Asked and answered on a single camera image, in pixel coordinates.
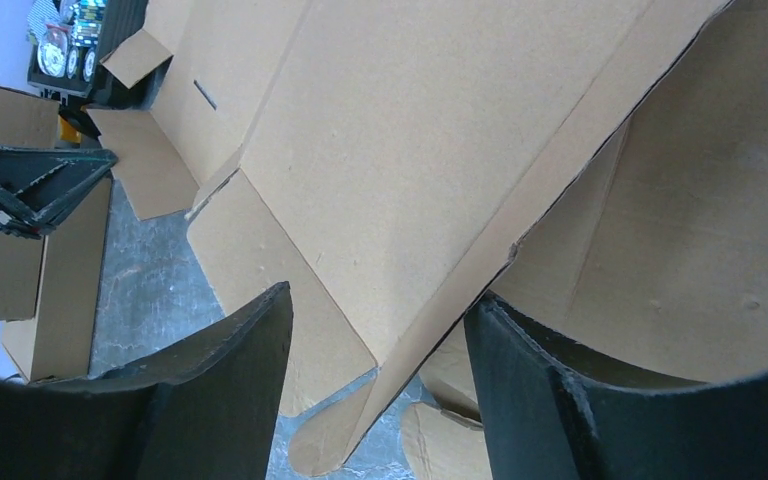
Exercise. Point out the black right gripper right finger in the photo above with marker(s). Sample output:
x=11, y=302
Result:
x=553, y=408

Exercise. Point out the lower flat cardboard sheet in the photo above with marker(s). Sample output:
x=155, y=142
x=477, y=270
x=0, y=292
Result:
x=657, y=255

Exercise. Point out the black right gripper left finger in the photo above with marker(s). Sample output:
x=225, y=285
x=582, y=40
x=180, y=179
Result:
x=204, y=407

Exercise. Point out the black poker chip case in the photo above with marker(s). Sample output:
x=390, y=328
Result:
x=69, y=40

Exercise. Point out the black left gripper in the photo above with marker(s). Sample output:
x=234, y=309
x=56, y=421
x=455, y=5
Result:
x=40, y=188

